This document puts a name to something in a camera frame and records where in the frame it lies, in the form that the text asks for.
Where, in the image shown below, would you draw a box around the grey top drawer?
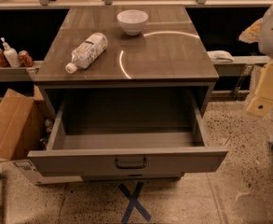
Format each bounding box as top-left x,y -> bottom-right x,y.
29,88 -> 227,179

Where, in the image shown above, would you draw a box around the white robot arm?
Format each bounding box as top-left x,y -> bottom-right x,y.
239,4 -> 273,117

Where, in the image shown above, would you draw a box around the grey cabinet with brown top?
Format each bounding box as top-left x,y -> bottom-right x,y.
33,5 -> 220,183

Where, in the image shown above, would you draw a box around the white folded cloth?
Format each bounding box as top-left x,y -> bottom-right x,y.
208,50 -> 234,63

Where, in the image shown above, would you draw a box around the white ceramic bowl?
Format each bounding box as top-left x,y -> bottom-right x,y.
117,9 -> 148,35

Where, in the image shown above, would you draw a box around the clear plastic bottle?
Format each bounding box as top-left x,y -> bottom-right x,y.
65,33 -> 108,74

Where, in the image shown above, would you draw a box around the grey low shelf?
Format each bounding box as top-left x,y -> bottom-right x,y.
0,61 -> 42,82

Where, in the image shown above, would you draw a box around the red can right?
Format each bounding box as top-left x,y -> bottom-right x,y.
19,50 -> 34,67

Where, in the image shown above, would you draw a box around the red can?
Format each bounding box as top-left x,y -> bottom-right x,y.
19,50 -> 34,67
0,49 -> 8,67

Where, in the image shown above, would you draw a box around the white cardboard box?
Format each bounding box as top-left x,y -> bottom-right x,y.
13,160 -> 82,185

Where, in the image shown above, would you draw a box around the brown cardboard box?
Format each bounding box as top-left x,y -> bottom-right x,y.
0,89 -> 52,161

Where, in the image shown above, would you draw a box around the white pump bottle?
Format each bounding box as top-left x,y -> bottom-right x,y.
1,37 -> 21,68

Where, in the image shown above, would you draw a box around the red can left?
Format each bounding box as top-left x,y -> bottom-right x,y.
0,49 -> 8,67

